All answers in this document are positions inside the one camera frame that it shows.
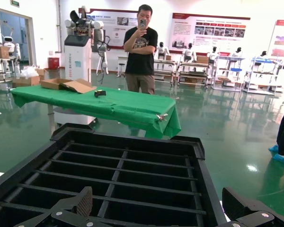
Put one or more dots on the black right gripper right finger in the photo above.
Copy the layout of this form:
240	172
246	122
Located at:
251	212

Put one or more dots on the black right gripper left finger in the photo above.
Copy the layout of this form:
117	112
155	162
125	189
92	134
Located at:
82	203

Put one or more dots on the black slotted container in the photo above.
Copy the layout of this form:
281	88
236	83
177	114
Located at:
119	170

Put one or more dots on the low cardboard box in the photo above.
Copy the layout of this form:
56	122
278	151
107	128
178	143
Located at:
26	81

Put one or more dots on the small upright cardboard box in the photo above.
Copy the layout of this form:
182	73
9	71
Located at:
40	73

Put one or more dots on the cardboard box on workbench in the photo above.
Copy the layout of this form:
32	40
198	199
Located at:
202	59

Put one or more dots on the cardboard box on bench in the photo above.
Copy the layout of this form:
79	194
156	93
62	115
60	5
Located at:
2	52

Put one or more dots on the white table leg with foot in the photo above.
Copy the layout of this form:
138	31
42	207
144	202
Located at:
51	118

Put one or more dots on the green tablecloth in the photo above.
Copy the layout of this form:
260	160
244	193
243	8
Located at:
109	104

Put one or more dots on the black and yellow device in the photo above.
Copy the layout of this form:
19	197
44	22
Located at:
100	93

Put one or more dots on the metal table clamp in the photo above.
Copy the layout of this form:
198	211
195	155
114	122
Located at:
161	117

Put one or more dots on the flat cardboard sheet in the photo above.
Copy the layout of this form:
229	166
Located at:
79	86

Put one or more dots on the open cardboard tray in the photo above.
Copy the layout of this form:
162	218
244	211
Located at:
53	84

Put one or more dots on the white metal workbench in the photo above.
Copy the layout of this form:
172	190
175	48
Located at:
164	62
227	81
262	88
192	73

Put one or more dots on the white plastic bag pile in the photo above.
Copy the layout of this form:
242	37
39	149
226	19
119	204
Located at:
29	72

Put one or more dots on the red bin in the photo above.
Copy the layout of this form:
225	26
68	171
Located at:
53	63

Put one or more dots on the white robot kiosk with arms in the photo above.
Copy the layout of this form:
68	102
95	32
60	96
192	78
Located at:
77	54

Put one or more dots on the white humanoid robot black head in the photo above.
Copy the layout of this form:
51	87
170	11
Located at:
162	50
237	53
263	54
214	55
189	52

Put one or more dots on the man in black t-shirt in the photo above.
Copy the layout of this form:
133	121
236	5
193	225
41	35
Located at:
139	52

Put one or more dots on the small white humanoid robot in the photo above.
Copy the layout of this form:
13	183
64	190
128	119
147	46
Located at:
8	45

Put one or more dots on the grey framed doorway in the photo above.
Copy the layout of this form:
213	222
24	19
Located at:
21	35

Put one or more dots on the grey smartphone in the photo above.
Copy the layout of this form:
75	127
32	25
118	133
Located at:
143	23

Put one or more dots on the green exit sign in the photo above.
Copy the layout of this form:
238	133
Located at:
15	3

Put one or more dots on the tall red wall board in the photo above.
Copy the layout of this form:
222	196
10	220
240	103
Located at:
282	40

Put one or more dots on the grey wall pipe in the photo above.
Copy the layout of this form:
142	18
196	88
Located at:
59	26

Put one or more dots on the red trimmed wall board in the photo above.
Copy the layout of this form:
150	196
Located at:
116	26

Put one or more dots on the wide red wall board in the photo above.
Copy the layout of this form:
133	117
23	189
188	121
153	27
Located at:
208	23

